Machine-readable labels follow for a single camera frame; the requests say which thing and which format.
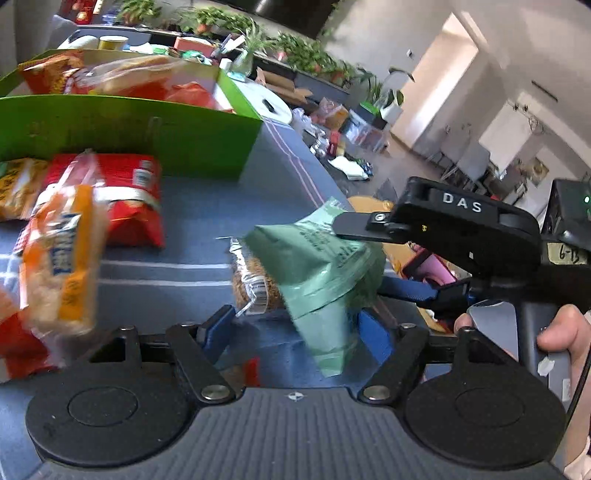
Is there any mint green chip bag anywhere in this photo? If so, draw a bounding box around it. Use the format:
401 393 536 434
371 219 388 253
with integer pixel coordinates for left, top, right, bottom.
244 198 386 378

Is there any red yellow noodle snack bag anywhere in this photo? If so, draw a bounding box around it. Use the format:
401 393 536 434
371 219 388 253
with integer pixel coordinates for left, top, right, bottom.
18 50 236 114

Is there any clear plastic storage box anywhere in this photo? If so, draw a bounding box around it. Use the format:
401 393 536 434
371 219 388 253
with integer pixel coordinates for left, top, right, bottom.
344 115 386 151

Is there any pink box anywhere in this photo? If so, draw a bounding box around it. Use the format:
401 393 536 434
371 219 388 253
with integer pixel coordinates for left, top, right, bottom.
174 37 218 56

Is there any orange bread packet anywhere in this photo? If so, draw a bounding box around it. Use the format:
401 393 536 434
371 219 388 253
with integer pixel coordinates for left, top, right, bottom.
18 154 112 337

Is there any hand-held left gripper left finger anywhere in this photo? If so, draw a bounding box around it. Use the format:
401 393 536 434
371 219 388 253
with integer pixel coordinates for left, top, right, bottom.
65 304 236 407

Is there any green cardboard box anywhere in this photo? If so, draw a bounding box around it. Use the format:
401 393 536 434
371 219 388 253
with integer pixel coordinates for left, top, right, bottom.
0 48 264 181

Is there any potted green plant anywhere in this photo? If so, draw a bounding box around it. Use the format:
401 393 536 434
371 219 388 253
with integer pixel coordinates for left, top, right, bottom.
217 11 257 35
117 0 162 26
330 60 365 86
272 34 333 75
178 7 222 35

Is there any clear orange cracker pack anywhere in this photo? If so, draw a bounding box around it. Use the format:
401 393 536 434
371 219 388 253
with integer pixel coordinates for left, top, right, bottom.
228 235 287 319

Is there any round tan wooden stool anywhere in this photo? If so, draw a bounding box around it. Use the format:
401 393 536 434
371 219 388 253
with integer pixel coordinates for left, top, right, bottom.
346 195 416 278

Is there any large red barcode snack bag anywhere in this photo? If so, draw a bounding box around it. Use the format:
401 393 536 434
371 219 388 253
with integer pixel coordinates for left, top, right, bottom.
44 152 166 250

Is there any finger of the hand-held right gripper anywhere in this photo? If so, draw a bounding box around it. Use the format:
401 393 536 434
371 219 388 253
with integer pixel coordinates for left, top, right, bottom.
332 210 408 243
378 276 472 320

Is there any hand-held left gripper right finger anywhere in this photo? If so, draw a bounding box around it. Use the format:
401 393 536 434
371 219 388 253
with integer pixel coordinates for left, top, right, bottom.
358 308 522 408

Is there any red white printed snack bag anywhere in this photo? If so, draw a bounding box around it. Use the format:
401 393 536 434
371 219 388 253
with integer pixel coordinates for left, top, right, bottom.
0 277 65 384

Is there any person's right hand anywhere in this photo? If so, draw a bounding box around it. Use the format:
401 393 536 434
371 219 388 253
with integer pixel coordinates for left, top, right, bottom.
454 304 591 435

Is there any tall broadleaf potted plant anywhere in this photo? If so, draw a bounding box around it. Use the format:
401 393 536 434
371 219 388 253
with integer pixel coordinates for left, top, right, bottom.
365 67 414 125

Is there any long clear bread packet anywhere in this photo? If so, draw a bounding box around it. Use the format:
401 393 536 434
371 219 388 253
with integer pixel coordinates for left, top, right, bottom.
85 55 185 97

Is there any spider plant in glass vase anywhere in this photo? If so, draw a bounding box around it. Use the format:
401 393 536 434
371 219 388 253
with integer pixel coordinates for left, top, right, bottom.
231 21 278 79

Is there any person's right forearm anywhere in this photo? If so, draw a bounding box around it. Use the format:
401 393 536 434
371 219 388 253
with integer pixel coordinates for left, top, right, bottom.
564 434 591 480

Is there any red decorative plant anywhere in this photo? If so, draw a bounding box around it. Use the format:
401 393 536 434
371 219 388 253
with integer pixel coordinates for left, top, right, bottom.
60 0 107 24

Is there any brown cardboard box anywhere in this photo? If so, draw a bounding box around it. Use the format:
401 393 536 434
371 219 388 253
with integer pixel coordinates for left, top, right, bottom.
256 67 315 107

